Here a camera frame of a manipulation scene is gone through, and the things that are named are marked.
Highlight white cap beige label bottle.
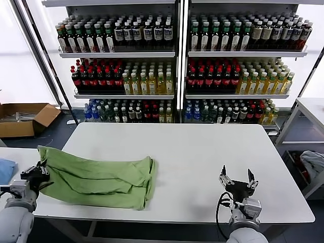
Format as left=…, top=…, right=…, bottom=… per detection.
left=251, top=20, right=263, bottom=50
left=262, top=20, right=272, bottom=50

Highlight white cap blue label bottle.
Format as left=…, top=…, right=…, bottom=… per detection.
left=281, top=21, right=293, bottom=49
left=133, top=22, right=143, bottom=48
left=291, top=21, right=303, bottom=49
left=124, top=22, right=134, bottom=48
left=114, top=22, right=125, bottom=48
left=153, top=21, right=163, bottom=48
left=271, top=20, right=282, bottom=49
left=143, top=21, right=153, bottom=48
left=163, top=21, right=173, bottom=48

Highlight open brown cardboard box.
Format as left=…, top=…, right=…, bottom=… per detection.
left=0, top=103, right=62, bottom=139

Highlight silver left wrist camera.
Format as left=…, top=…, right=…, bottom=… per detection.
left=0, top=179, right=28, bottom=200

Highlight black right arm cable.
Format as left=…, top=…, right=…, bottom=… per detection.
left=215, top=191, right=240, bottom=240

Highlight folded blue cloth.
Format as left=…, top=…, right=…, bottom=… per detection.
left=0, top=158, right=18, bottom=187

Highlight white cap red tea bottle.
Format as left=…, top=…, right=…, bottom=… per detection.
left=300, top=22, right=313, bottom=49

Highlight silver metal parts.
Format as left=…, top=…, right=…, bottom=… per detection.
left=0, top=112, right=39, bottom=124

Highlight white metal shelf rack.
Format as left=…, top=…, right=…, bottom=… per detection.
left=184, top=0, right=309, bottom=127
left=42, top=0, right=183, bottom=125

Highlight light green polo shirt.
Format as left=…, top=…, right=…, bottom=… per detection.
left=37, top=145, right=155, bottom=211

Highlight green cap dark tea bottle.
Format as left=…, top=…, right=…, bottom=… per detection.
left=95, top=24, right=106, bottom=53
left=230, top=21, right=241, bottom=51
left=76, top=24, right=87, bottom=53
left=190, top=22, right=200, bottom=51
left=66, top=24, right=77, bottom=53
left=220, top=21, right=231, bottom=51
left=57, top=25, right=67, bottom=53
left=210, top=21, right=221, bottom=51
left=240, top=21, right=251, bottom=51
left=105, top=23, right=115, bottom=53
left=200, top=21, right=211, bottom=51
left=86, top=24, right=96, bottom=53

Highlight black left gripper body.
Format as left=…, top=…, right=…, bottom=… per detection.
left=20, top=166, right=51, bottom=190

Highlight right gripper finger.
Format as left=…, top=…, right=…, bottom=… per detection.
left=247, top=168, right=260, bottom=190
left=218, top=164, right=234, bottom=187

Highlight black plastic crate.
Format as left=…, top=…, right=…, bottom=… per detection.
left=282, top=149, right=311, bottom=184

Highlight grey slanted frame beam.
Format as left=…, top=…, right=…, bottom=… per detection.
left=10, top=0, right=63, bottom=107

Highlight black slanted metal pole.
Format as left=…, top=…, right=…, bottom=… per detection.
left=21, top=0, right=79, bottom=125

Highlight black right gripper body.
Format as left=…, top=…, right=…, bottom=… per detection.
left=224, top=179, right=257, bottom=204

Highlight white metal side table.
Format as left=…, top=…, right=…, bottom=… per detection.
left=274, top=97, right=324, bottom=199

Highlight crumpled grey white cloth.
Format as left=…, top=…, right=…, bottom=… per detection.
left=299, top=149, right=324, bottom=181

